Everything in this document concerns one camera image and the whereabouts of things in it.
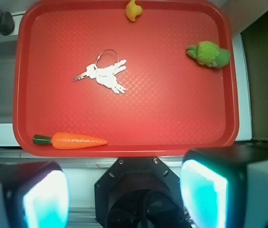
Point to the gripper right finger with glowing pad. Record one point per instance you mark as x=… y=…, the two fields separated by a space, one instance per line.
x=226 y=187

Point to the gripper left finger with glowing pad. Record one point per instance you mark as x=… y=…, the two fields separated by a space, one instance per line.
x=33 y=195

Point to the green fuzzy animal toy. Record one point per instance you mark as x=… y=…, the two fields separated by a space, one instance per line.
x=209 y=54

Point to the orange toy carrot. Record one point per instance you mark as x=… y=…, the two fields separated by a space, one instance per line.
x=68 y=141

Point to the red plastic tray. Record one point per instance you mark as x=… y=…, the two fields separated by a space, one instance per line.
x=172 y=103

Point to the silver key bunch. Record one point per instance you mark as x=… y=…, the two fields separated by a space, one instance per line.
x=105 y=76

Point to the yellow rubber duck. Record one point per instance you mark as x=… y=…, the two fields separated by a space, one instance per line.
x=133 y=10

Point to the black octagonal mount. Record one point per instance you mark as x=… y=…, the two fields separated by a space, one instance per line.
x=139 y=192

